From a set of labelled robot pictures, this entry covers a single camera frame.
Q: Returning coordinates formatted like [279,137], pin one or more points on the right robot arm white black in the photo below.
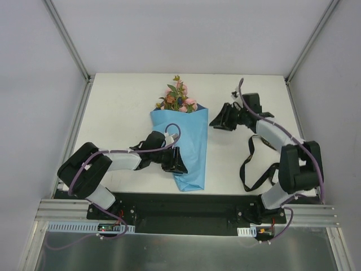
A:
[299,168]

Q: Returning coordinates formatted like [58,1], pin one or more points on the fake flower stem orange blooms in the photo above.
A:
[170,100]

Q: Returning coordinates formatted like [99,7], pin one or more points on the left white cable duct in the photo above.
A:
[89,227]

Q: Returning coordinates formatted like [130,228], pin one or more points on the blue wrapping paper sheet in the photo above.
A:
[193,128]

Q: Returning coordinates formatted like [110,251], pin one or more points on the aluminium front rail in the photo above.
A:
[304,215]

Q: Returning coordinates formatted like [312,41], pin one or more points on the right aluminium frame post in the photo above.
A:
[322,22]

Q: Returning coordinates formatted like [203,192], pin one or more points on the aluminium frame post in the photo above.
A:
[64,34]
[322,22]

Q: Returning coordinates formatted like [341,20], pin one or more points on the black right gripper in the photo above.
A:
[232,116]

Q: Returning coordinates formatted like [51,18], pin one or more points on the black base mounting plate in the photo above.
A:
[192,214]

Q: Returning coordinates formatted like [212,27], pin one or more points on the black ribbon gold lettering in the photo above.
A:
[261,166]

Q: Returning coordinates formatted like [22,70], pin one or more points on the right white cable duct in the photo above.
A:
[247,232]

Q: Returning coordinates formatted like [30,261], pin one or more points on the white cable duct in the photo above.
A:
[247,232]
[89,227]

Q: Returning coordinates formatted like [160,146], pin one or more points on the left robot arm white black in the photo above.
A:
[85,169]

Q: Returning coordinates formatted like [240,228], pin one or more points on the fake flower stem pink roses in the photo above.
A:
[187,104]

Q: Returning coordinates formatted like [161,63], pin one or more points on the left aluminium frame post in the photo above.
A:
[64,34]

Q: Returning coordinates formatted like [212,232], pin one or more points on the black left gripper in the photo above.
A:
[171,158]

